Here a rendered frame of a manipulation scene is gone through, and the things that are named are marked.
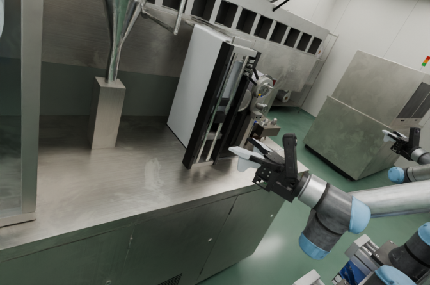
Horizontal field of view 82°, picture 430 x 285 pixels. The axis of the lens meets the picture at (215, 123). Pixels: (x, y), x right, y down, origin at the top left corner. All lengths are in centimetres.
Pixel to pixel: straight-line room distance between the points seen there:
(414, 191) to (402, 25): 523
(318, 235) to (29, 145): 70
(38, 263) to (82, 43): 78
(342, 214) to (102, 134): 85
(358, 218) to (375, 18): 557
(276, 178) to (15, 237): 65
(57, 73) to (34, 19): 65
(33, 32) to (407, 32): 568
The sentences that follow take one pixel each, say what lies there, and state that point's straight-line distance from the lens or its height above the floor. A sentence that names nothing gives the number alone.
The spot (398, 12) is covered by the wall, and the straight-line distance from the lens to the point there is 599.
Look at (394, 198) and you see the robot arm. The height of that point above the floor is 127.
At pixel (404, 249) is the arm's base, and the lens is 145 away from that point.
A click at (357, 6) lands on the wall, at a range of 631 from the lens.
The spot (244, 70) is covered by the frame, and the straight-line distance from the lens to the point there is 98.
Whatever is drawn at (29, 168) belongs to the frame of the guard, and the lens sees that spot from 72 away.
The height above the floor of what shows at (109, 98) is 112.
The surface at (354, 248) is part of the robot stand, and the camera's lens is 150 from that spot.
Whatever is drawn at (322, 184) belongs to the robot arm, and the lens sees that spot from 66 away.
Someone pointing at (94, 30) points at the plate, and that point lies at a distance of 117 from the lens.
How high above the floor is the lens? 154
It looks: 24 degrees down
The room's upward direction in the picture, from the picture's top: 20 degrees clockwise
